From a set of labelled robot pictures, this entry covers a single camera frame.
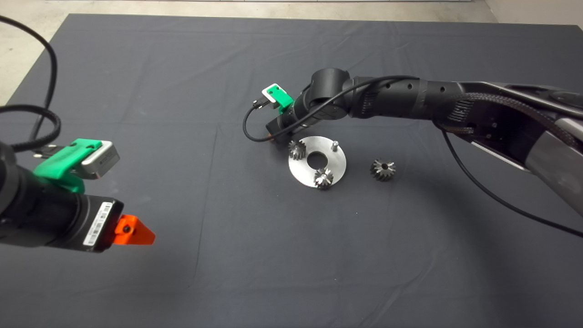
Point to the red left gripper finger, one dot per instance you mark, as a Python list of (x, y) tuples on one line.
[(139, 237)]

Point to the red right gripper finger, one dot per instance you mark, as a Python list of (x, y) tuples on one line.
[(272, 138)]

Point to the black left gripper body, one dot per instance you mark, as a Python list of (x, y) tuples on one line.
[(95, 223)]

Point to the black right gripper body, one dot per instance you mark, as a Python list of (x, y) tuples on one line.
[(282, 122)]

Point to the large steel gear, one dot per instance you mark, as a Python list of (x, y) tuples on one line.
[(382, 169)]

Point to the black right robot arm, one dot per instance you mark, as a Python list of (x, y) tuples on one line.
[(432, 100)]

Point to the small steel spur gear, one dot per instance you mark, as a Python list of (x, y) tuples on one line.
[(324, 178), (297, 150)]

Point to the round metal plate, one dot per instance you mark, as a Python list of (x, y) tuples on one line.
[(337, 166)]

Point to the green right camera mount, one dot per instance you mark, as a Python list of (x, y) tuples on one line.
[(282, 96)]

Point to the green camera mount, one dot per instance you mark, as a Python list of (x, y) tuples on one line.
[(282, 96), (59, 164)]

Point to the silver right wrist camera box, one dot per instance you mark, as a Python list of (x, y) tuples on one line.
[(269, 96)]

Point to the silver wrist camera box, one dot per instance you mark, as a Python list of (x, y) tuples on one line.
[(100, 159), (269, 96)]

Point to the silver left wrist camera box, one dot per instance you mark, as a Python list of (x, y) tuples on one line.
[(100, 159)]

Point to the green left camera mount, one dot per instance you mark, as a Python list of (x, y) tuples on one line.
[(59, 164)]

